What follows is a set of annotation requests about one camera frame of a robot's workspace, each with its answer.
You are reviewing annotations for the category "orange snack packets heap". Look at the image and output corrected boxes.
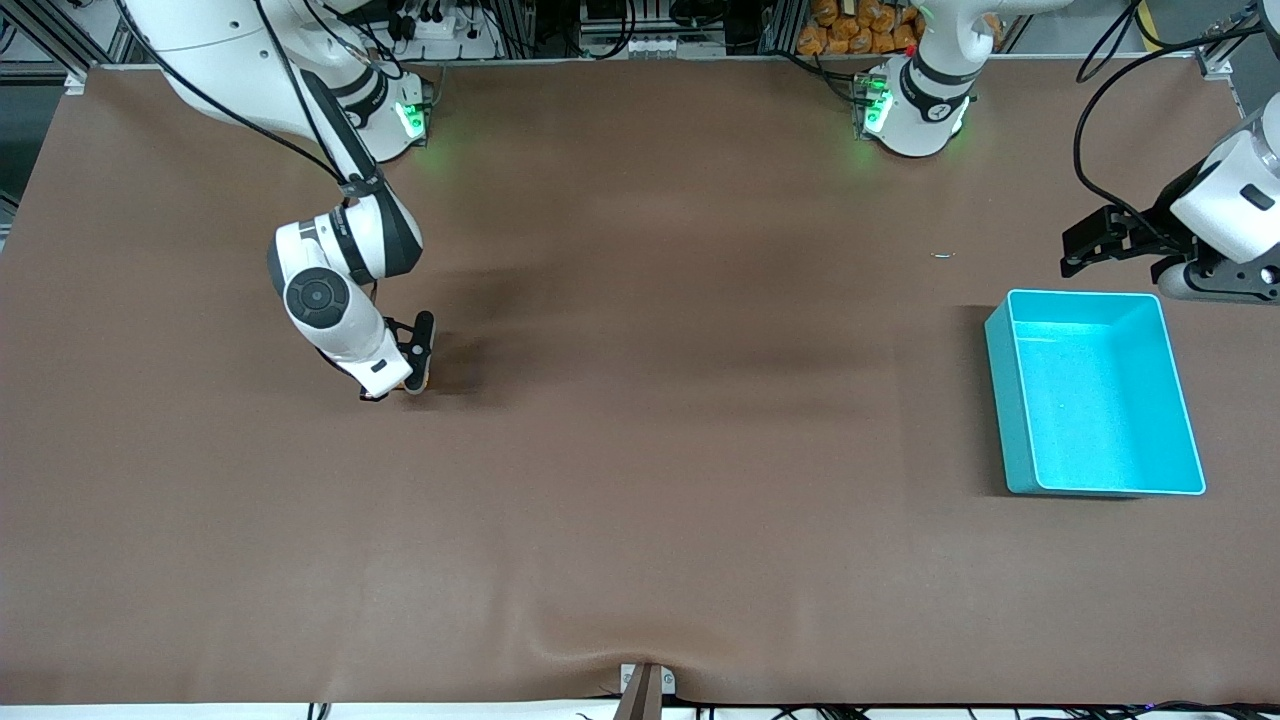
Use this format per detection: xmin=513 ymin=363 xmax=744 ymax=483
xmin=796 ymin=0 xmax=1001 ymax=58

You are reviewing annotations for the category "brown table mat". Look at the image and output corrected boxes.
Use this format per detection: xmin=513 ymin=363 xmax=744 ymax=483
xmin=0 ymin=58 xmax=1280 ymax=706

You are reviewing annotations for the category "aluminium frame profile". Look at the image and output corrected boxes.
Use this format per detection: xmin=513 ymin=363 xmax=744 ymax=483
xmin=0 ymin=0 xmax=131 ymax=83
xmin=1195 ymin=0 xmax=1280 ymax=83

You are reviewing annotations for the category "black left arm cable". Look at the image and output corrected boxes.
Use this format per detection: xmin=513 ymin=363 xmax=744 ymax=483
xmin=1072 ymin=0 xmax=1280 ymax=237

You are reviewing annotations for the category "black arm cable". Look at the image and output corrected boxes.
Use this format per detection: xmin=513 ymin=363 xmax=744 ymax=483
xmin=1072 ymin=0 xmax=1280 ymax=237
xmin=113 ymin=0 xmax=387 ymax=201

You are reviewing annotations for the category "white power strip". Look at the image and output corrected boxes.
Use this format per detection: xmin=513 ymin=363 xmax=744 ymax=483
xmin=398 ymin=8 xmax=501 ymax=61

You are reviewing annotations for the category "metal table clamp bracket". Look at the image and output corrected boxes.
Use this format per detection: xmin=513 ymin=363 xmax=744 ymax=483
xmin=619 ymin=662 xmax=677 ymax=720

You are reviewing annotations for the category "teal plastic bin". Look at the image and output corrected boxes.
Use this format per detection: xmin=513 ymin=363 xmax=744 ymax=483
xmin=984 ymin=289 xmax=1207 ymax=498

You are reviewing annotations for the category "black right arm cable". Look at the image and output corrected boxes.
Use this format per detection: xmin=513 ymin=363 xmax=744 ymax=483
xmin=113 ymin=0 xmax=387 ymax=201

